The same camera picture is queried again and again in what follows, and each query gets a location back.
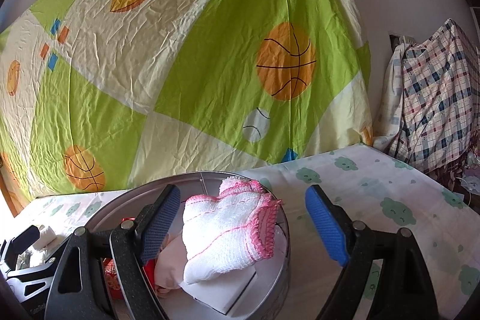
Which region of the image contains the red drawstring pouch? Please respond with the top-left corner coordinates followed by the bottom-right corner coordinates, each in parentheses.
top-left (102, 217), bottom-right (159, 302)

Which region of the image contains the white pink-edged dishcloth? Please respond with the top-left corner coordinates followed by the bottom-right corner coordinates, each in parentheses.
top-left (182, 176), bottom-right (281, 284)

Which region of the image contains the pink soft cloth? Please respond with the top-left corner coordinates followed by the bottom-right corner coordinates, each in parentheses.
top-left (154, 235), bottom-right (187, 298)

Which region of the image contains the small white cloth roll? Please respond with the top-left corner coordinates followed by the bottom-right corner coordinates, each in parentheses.
top-left (32, 225), bottom-right (57, 251)

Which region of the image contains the cloud print table cloth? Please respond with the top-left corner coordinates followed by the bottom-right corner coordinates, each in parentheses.
top-left (14, 143), bottom-right (478, 320)

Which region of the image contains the white sponge block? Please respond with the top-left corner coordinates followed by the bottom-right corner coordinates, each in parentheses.
top-left (180, 266), bottom-right (256, 315)

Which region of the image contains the round metal tin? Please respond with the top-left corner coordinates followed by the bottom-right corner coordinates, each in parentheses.
top-left (85, 171), bottom-right (290, 319)

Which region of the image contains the plaid cloth cover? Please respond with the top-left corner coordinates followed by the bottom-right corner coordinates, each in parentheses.
top-left (373, 19), bottom-right (479, 174)

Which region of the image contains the green cream basketball bedsheet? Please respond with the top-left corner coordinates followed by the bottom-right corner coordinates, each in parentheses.
top-left (1, 0), bottom-right (372, 207)

